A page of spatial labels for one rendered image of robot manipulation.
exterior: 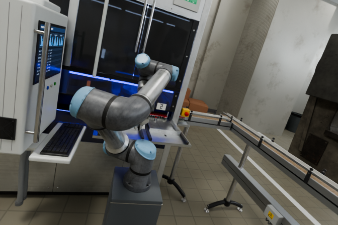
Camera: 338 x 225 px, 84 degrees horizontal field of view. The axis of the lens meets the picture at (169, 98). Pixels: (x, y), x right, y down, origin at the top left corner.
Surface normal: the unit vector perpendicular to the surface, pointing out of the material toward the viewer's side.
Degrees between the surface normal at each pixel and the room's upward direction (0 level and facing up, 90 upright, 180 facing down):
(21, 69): 90
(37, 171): 90
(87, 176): 90
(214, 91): 90
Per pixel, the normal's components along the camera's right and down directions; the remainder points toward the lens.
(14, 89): 0.21, 0.28
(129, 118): 0.51, 0.24
